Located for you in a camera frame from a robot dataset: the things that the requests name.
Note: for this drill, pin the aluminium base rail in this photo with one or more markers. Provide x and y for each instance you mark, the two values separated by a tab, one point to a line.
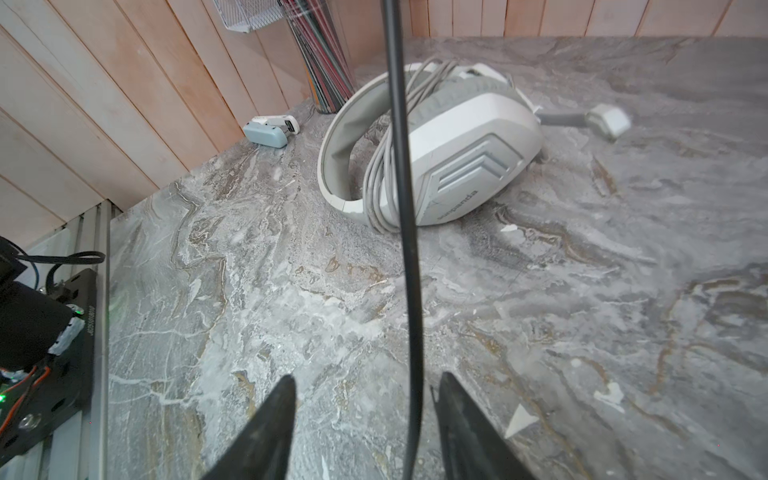
54	415

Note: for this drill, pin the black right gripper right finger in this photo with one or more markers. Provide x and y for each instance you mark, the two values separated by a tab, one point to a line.
471	447

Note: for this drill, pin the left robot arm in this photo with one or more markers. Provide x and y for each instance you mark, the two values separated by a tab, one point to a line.
37	324

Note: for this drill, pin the white mesh wall shelf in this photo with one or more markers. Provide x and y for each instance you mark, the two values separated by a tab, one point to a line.
245	16

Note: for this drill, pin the clear pencil jar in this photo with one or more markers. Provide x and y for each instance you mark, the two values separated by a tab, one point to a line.
320	42

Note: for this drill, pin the light blue stapler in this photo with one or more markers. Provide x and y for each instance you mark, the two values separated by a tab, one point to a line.
271	131

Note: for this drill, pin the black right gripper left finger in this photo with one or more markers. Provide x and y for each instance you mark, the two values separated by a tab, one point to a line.
262	448

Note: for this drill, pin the white headphones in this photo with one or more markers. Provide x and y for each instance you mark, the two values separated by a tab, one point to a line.
471	131

